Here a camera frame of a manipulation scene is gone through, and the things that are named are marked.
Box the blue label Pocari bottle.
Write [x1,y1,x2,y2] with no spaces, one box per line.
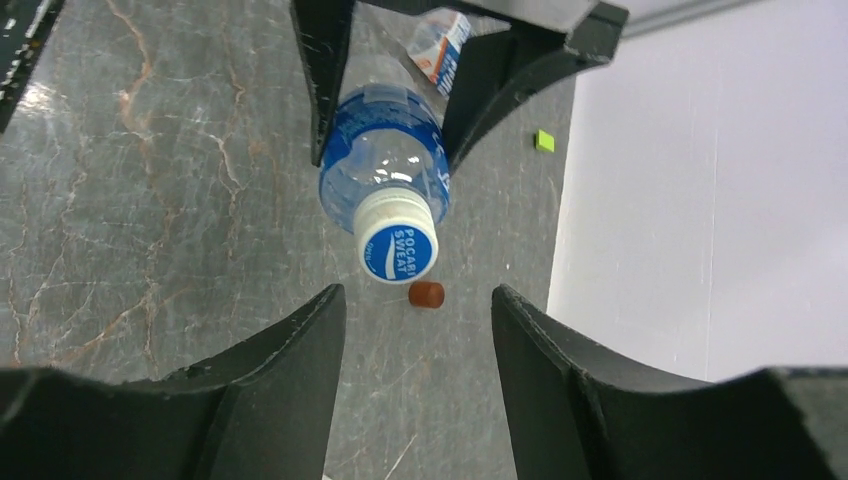
[318,54,450,233]

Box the white blue Pocari cap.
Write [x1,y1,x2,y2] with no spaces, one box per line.
[353,187,439,285]

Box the red label clear bottle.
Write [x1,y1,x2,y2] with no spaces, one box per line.
[405,8,472,98]

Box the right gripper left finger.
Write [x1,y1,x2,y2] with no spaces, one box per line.
[1,284,346,479]

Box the green block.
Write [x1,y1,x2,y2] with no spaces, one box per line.
[534,129,556,153]

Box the brown cylinder block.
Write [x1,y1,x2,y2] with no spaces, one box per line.
[408,281,445,309]

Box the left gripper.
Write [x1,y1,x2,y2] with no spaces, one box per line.
[365,0,629,173]

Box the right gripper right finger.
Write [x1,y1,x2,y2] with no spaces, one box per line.
[491,285,847,479]

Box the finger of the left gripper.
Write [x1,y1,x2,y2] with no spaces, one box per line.
[290,0,356,167]

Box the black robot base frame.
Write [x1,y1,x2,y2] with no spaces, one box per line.
[1,0,65,134]

